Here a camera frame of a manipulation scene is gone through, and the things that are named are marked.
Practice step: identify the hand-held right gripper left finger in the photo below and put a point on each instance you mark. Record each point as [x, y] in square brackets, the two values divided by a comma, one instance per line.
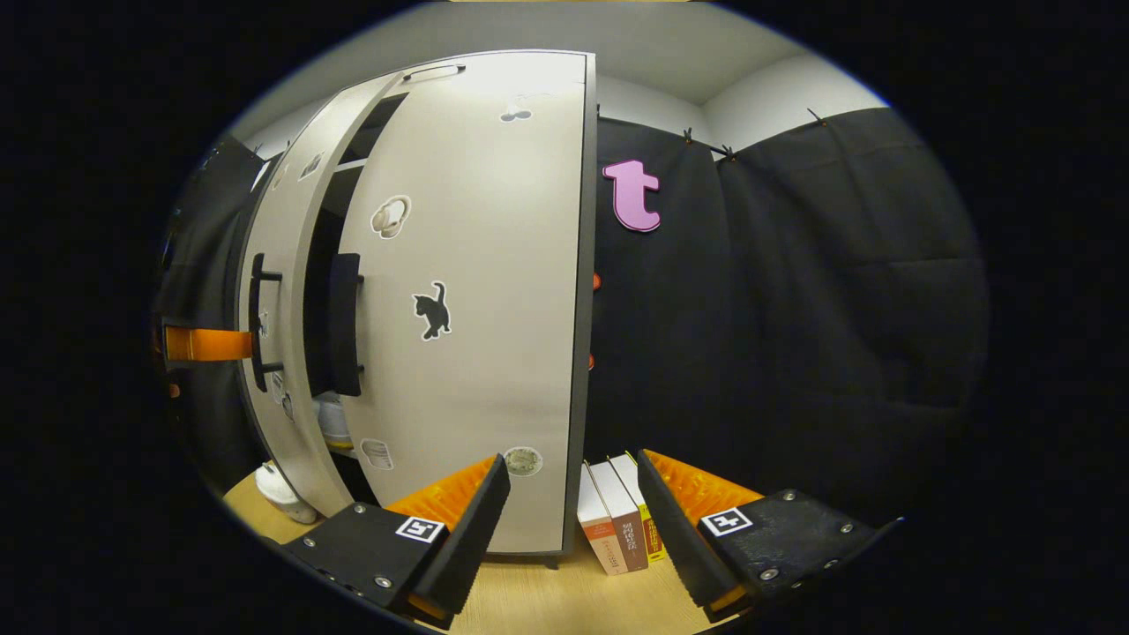
[472, 547]

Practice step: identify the brown book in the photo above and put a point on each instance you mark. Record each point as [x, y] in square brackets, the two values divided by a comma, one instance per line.
[628, 529]

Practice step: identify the white orange book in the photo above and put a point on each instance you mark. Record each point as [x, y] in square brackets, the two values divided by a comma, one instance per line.
[600, 529]

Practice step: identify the white shoe cabinet door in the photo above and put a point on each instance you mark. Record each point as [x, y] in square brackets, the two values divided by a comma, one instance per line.
[494, 309]
[291, 220]

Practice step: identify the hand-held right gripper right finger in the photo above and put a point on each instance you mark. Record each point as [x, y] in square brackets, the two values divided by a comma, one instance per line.
[679, 547]

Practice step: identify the white striped shoe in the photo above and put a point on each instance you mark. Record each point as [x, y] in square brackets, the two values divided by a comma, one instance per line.
[333, 423]

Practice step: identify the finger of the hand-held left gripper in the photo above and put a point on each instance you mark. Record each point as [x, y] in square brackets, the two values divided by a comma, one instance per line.
[212, 344]

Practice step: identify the yellow book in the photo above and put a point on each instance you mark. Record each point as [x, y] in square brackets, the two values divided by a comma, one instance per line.
[651, 529]

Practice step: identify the white shoe cabinet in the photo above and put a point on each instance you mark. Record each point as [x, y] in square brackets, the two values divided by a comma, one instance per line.
[580, 353]

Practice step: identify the white rounded object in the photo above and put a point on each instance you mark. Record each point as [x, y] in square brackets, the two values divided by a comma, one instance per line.
[282, 494]

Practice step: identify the black backdrop cloth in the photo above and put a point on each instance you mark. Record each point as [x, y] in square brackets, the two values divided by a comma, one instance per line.
[794, 309]
[212, 423]

